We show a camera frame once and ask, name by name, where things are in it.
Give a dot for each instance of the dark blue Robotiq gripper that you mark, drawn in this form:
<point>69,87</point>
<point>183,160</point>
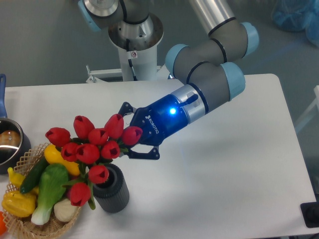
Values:
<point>158,121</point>

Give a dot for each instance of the red tulip bouquet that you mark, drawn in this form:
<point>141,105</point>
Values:
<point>92,149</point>

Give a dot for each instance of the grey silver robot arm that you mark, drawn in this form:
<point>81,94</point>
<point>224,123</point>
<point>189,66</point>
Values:
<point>208,73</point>

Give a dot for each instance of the dark grey ribbed vase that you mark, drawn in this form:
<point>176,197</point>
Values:
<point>113,195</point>

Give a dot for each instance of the yellow squash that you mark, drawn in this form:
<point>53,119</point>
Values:
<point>52,155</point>

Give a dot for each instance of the green bok choy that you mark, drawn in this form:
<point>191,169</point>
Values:
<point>51,191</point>

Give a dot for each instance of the white garlic bulb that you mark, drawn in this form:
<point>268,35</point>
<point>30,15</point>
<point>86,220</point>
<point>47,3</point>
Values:
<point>64,211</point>

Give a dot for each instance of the green cucumber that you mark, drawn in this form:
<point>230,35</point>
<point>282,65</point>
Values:
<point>33,177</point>

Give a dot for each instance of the yellow bell pepper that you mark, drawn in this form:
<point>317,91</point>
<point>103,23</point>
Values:
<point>19,205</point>

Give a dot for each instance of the woven wicker basket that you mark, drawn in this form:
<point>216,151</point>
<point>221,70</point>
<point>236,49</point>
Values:
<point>23,228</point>

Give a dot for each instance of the orange fruit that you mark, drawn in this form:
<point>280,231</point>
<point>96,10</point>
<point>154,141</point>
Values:
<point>3,228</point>

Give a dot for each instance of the black device at edge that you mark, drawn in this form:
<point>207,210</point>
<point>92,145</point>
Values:
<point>310,212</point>

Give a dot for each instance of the blue plastic bag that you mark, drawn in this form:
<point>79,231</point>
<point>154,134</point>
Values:
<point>297,16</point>

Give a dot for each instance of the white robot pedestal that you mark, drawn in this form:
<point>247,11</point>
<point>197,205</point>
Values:
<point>137,46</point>

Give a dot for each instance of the blue handled saucepan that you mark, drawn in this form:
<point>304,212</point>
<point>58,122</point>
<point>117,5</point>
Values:
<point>13,141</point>

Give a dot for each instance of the white frame at right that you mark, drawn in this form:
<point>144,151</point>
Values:
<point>308,113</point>

